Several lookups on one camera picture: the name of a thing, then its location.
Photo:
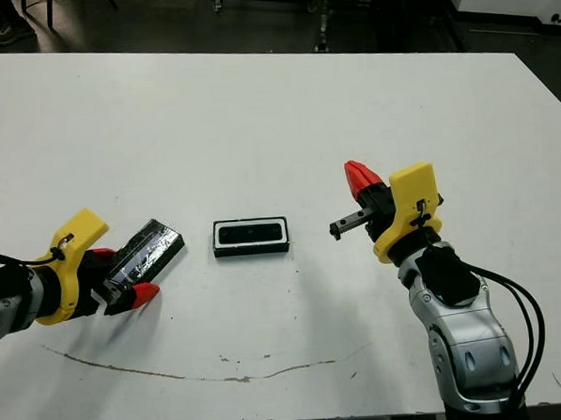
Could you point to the black taped box lid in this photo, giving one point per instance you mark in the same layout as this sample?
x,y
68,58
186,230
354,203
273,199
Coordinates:
x,y
146,254

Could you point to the black box base white liner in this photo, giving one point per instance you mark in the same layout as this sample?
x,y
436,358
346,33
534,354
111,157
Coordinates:
x,y
249,250

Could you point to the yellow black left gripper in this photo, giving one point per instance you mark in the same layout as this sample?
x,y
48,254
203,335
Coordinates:
x,y
81,227

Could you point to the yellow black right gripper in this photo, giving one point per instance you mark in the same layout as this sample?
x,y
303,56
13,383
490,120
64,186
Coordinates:
x,y
413,189

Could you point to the metal stand post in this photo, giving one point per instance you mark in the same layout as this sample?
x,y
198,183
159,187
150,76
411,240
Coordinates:
x,y
324,33

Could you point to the dark sneaker shoe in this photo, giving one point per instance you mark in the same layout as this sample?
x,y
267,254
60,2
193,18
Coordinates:
x,y
12,35

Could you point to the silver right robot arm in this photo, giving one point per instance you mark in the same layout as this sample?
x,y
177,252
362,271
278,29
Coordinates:
x,y
476,345

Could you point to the thin black chair leg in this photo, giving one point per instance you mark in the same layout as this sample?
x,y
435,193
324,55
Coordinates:
x,y
50,10

